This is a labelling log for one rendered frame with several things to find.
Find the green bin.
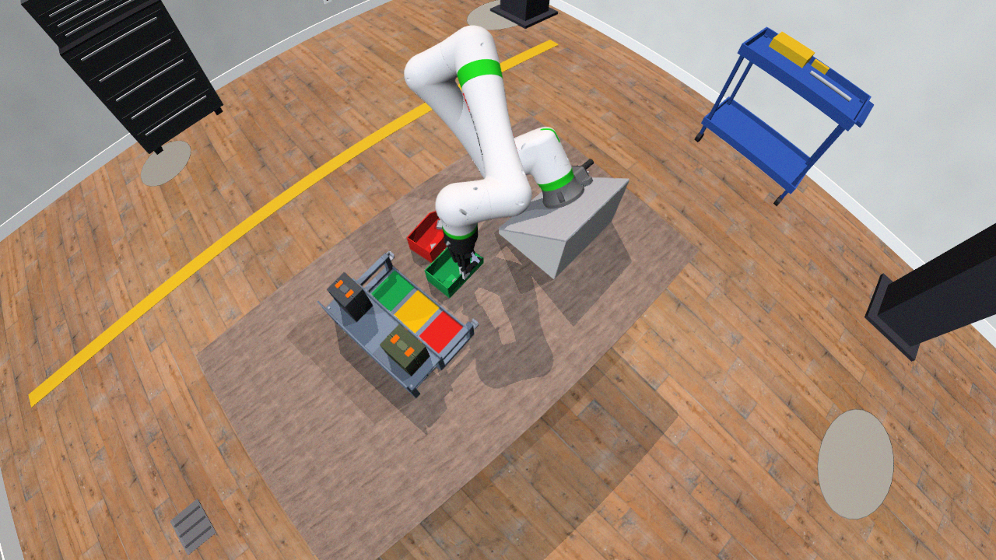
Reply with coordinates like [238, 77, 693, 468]
[424, 248, 484, 299]

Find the red bin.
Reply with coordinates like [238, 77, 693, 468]
[407, 211, 447, 263]

